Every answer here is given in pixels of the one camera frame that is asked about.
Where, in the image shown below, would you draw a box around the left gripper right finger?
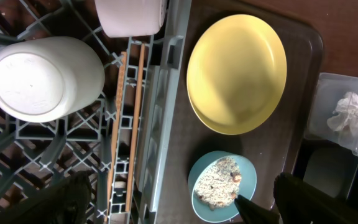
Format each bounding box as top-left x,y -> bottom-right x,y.
273,172 -> 358,224

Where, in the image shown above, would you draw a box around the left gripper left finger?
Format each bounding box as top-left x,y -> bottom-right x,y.
0,171 -> 92,224

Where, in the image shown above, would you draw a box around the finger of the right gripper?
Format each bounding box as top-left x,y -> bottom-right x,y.
234,195 -> 280,224

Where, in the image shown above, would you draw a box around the leftover rice food scraps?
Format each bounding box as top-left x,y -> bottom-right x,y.
195,157 -> 242,210

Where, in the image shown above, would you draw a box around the light blue small bowl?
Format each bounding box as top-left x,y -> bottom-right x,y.
188,151 -> 257,223

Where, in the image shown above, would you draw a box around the white paper napkin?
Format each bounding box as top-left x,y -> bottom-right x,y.
327,91 -> 358,136

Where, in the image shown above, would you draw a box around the white plastic cup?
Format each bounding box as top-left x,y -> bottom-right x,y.
0,37 -> 105,123

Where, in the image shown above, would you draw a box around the pink plastic bowl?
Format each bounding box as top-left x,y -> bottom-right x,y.
94,0 -> 167,38

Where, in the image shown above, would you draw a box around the clear plastic waste bin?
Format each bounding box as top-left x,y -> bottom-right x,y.
308,73 -> 358,156

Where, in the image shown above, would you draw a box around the black plastic tray bin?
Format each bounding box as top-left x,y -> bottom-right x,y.
293,139 -> 358,211

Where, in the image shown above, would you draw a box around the dark brown serving tray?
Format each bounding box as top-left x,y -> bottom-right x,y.
157,1 -> 323,223

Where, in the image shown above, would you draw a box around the grey plastic dish rack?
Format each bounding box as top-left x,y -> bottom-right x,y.
0,1 -> 191,223

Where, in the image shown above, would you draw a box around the right wooden chopstick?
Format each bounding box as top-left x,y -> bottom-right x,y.
125,44 -> 145,212

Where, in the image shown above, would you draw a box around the wooden chopstick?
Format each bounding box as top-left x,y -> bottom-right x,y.
125,44 -> 145,212
104,52 -> 127,223

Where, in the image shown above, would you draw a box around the left wooden chopstick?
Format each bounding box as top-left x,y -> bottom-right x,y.
104,52 -> 127,223

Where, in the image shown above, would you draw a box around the yellow plastic plate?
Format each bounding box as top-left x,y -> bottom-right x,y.
186,14 -> 287,135

